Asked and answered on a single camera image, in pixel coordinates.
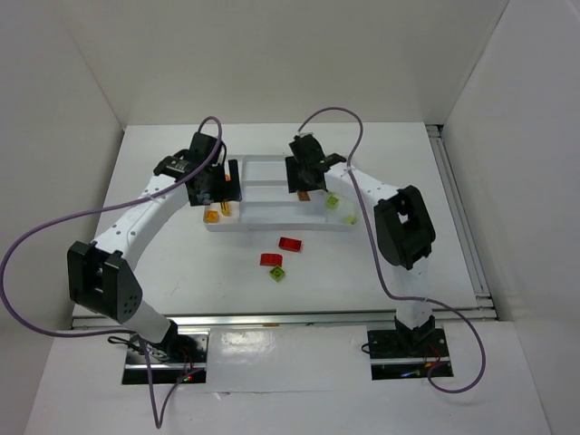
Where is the orange lego plate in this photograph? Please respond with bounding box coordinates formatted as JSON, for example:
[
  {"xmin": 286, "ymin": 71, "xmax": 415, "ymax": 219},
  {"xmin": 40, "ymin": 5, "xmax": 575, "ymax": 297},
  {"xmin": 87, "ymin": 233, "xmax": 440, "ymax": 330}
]
[{"xmin": 220, "ymin": 201, "xmax": 232, "ymax": 217}]

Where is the light green lego tray corner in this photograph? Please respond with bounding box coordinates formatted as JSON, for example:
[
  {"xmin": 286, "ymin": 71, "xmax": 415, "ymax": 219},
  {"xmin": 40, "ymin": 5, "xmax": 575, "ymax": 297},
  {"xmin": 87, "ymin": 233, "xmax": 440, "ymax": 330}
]
[{"xmin": 343, "ymin": 215, "xmax": 358, "ymax": 226}]

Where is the white divided sorting tray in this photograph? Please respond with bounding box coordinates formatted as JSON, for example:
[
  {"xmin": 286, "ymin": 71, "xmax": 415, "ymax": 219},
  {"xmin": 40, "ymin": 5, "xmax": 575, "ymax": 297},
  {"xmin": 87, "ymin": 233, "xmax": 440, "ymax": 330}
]
[{"xmin": 203, "ymin": 155, "xmax": 360, "ymax": 232}]

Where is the red rectangular lego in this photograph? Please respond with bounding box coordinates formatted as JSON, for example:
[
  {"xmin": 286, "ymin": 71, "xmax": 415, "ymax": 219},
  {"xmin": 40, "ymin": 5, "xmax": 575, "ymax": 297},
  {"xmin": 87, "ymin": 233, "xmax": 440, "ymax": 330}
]
[{"xmin": 278, "ymin": 237, "xmax": 303, "ymax": 252}]

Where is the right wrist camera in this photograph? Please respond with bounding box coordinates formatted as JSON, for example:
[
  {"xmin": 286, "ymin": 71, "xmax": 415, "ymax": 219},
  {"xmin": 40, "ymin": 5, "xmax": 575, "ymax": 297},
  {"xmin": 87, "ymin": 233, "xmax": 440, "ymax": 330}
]
[{"xmin": 294, "ymin": 132, "xmax": 314, "ymax": 140}]

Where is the aluminium rail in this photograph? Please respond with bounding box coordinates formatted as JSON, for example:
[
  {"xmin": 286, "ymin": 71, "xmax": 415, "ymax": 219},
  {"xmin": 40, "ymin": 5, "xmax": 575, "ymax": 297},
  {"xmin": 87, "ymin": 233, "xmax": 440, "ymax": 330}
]
[
  {"xmin": 71, "ymin": 306, "xmax": 498, "ymax": 330},
  {"xmin": 425, "ymin": 124, "xmax": 495, "ymax": 310}
]

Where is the front aluminium rail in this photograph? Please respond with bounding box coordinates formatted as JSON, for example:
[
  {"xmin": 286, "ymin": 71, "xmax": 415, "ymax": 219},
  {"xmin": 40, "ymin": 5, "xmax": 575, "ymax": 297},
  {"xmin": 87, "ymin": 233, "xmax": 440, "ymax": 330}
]
[{"xmin": 71, "ymin": 306, "xmax": 498, "ymax": 330}]

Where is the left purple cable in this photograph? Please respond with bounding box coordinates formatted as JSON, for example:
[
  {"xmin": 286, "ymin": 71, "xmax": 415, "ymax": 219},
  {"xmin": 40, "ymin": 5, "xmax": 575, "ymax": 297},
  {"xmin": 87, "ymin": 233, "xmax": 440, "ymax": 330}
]
[{"xmin": 0, "ymin": 116, "xmax": 225, "ymax": 430}]

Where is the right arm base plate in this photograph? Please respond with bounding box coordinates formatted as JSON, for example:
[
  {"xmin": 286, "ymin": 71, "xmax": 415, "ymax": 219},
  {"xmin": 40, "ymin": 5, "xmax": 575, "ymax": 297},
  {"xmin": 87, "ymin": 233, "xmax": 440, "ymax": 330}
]
[{"xmin": 361, "ymin": 328, "xmax": 453, "ymax": 381}]

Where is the brown lego plate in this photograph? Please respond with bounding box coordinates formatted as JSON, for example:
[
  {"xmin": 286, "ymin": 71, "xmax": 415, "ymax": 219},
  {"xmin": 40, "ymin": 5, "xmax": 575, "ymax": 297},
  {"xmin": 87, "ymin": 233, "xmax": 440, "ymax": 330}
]
[{"xmin": 297, "ymin": 191, "xmax": 310, "ymax": 201}]

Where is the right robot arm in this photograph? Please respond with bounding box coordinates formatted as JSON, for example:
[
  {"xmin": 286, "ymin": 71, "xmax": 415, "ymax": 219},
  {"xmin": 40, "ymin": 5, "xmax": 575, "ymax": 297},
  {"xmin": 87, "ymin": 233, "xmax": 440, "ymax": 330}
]
[{"xmin": 285, "ymin": 133, "xmax": 436, "ymax": 352}]

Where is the light green lego in tray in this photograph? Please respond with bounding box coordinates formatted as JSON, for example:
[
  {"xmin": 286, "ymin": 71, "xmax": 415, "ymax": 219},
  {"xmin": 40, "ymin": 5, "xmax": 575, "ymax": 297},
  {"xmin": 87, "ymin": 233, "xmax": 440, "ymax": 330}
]
[{"xmin": 325, "ymin": 194, "xmax": 340, "ymax": 210}]

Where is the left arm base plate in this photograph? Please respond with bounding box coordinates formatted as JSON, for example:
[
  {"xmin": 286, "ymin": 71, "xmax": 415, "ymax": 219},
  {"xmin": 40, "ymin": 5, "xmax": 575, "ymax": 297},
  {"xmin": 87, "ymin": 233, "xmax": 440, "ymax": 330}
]
[{"xmin": 107, "ymin": 332, "xmax": 209, "ymax": 385}]

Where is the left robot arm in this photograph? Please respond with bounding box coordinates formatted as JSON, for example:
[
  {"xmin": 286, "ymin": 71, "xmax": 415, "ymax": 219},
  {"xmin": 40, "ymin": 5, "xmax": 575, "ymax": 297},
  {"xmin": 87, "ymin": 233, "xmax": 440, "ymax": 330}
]
[{"xmin": 67, "ymin": 131, "xmax": 242, "ymax": 361}]

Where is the red curved lego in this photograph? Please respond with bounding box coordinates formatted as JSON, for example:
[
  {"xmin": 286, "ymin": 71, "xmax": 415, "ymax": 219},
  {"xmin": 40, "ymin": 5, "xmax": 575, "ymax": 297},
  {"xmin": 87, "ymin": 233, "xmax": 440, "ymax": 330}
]
[{"xmin": 259, "ymin": 253, "xmax": 283, "ymax": 267}]

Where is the right side aluminium rail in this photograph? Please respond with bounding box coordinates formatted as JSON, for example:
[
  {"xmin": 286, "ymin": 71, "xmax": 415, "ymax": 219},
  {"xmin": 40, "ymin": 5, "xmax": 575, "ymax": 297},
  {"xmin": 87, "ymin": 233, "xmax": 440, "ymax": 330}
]
[{"xmin": 425, "ymin": 124, "xmax": 495, "ymax": 310}]

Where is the small orange square lego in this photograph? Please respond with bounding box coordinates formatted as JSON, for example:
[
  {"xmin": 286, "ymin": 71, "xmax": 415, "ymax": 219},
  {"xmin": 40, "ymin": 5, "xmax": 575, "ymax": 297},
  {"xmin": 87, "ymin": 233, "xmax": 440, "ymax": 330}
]
[{"xmin": 204, "ymin": 209, "xmax": 220, "ymax": 224}]

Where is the small green lego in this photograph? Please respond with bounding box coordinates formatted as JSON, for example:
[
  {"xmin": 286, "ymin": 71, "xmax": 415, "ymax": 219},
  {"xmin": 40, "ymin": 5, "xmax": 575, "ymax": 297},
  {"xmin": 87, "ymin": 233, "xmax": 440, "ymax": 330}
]
[{"xmin": 268, "ymin": 266, "xmax": 285, "ymax": 282}]

